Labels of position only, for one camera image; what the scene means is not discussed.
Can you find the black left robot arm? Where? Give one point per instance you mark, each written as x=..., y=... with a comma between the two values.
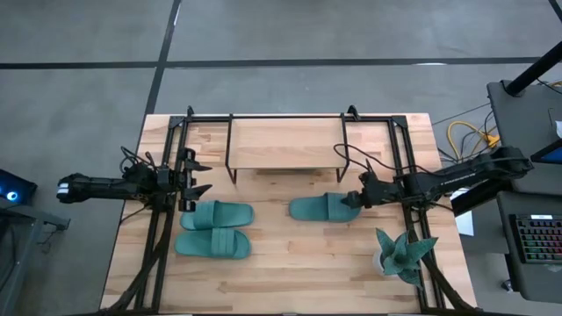
x=96, y=188

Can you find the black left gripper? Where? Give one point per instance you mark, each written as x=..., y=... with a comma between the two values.
x=169, y=182

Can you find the grey metal stand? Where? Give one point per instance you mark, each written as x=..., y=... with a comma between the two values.
x=26, y=219

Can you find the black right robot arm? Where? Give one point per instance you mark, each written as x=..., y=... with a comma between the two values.
x=461, y=177

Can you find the wooden shelf black metal frame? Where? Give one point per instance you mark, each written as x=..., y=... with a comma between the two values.
x=285, y=145

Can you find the black computer with blue light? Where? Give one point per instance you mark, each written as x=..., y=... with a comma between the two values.
x=15, y=188

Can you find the green succulent in white pot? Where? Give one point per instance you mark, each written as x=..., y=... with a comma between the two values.
x=401, y=256

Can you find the black backlit keyboard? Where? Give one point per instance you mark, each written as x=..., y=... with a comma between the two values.
x=538, y=239

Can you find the tablet with blue screen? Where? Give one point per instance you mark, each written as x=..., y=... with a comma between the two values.
x=551, y=154

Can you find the black metal rig frame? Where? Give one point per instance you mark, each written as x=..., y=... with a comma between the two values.
x=206, y=118

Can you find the white paper sheet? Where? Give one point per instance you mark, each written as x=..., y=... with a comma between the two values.
x=465, y=224

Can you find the black round pole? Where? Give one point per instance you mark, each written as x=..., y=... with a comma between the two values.
x=533, y=70

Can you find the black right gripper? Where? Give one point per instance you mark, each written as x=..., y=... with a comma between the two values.
x=379, y=191

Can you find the small black round object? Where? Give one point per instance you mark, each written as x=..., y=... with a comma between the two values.
x=507, y=285

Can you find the black diagonal bar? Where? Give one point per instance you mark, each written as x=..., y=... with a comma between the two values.
x=476, y=197

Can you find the green rubber slide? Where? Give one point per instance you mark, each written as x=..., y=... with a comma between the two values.
x=211, y=243
x=316, y=208
x=219, y=215

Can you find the grey desk top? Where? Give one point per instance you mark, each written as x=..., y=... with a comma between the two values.
x=535, y=281
x=522, y=131

